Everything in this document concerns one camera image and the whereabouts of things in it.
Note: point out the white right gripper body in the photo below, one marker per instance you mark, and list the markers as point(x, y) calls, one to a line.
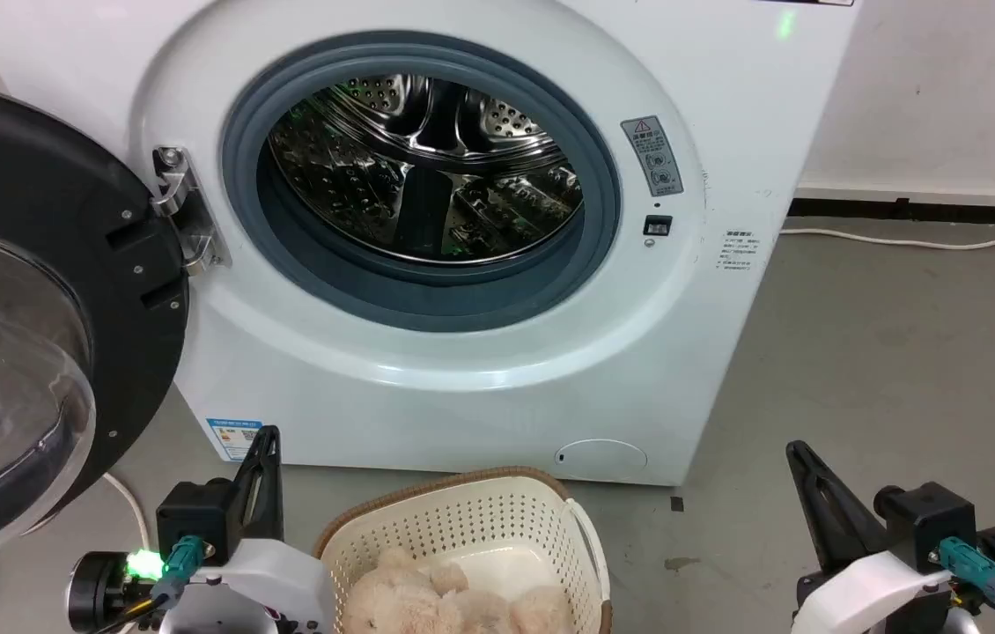
point(876, 594)

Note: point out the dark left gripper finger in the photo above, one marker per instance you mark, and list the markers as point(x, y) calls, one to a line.
point(246, 497)
point(270, 484)

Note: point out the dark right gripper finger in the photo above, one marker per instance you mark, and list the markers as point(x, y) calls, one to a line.
point(841, 497)
point(823, 528)

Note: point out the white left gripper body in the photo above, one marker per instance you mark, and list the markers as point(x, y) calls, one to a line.
point(273, 586)

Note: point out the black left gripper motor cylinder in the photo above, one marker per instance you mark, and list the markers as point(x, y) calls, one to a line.
point(92, 590)

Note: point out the white front-load washing machine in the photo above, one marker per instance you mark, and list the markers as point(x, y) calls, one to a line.
point(480, 387)

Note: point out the blue energy label sticker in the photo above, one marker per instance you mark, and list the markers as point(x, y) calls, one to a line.
point(233, 437)

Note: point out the beige plush toy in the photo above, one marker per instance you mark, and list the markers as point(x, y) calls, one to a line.
point(453, 603)

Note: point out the cream perforated laundry basket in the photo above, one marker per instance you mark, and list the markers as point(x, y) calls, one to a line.
point(480, 519)

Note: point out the oval filter cover flap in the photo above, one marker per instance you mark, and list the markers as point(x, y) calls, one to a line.
point(600, 460)

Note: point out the grey rubber door gasket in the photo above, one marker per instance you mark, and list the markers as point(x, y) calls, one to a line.
point(427, 295)

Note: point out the white text label sticker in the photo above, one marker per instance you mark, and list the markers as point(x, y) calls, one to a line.
point(739, 251)

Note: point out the metal door hinge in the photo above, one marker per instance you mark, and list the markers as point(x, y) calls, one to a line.
point(184, 211)

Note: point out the black round washer door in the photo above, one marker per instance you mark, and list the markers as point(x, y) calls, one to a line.
point(31, 264)

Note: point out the stainless steel washer drum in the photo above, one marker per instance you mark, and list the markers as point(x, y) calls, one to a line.
point(427, 176)

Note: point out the grey warning sticker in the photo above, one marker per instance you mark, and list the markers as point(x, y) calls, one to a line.
point(656, 157)

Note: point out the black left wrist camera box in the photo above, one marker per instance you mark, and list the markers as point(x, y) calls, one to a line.
point(195, 518)

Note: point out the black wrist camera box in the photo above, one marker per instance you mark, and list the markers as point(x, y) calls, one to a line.
point(924, 519)
point(195, 518)

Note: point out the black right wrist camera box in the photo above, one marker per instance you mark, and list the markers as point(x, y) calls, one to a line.
point(924, 519)

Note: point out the black wall baseboard strip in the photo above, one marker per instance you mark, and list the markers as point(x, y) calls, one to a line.
point(920, 211)

